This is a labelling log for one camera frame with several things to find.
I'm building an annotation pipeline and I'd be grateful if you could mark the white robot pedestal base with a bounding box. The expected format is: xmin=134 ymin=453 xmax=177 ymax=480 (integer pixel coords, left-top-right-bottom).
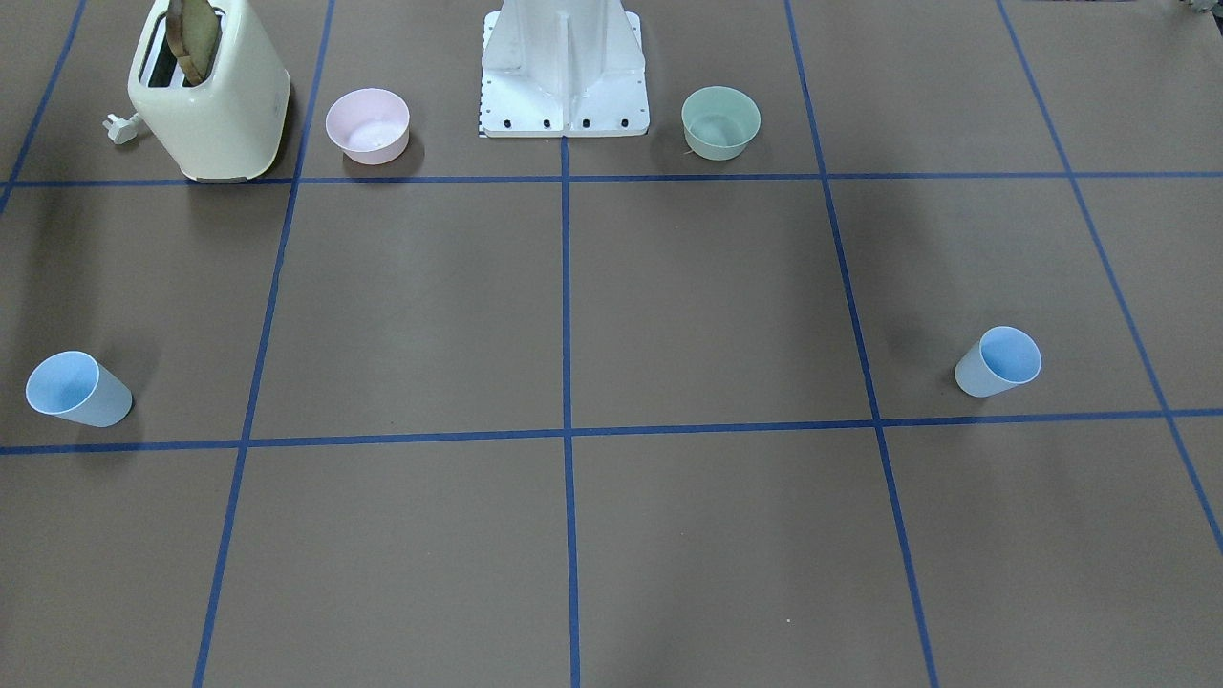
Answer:
xmin=478 ymin=1 xmax=651 ymax=139

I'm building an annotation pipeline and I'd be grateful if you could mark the light blue cup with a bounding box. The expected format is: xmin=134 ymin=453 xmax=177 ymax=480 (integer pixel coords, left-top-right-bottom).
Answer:
xmin=954 ymin=326 xmax=1043 ymax=398
xmin=24 ymin=349 xmax=135 ymax=428

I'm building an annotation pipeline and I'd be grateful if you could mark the brown toast slice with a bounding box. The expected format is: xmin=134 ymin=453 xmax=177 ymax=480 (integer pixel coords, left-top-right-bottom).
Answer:
xmin=165 ymin=0 xmax=220 ymax=87

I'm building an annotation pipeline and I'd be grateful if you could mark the cream two-slot toaster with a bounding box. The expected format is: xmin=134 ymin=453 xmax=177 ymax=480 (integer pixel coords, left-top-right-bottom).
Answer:
xmin=126 ymin=1 xmax=291 ymax=183

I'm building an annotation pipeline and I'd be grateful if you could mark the pink plastic bowl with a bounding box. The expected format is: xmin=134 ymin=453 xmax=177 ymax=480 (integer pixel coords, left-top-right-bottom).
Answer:
xmin=325 ymin=88 xmax=411 ymax=165

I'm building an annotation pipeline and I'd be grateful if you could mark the green plastic bowl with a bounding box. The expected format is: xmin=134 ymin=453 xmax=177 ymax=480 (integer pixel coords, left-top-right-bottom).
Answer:
xmin=680 ymin=86 xmax=762 ymax=161

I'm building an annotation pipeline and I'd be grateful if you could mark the white toaster plug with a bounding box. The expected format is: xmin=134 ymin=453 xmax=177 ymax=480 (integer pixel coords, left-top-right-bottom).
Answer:
xmin=103 ymin=112 xmax=143 ymax=145

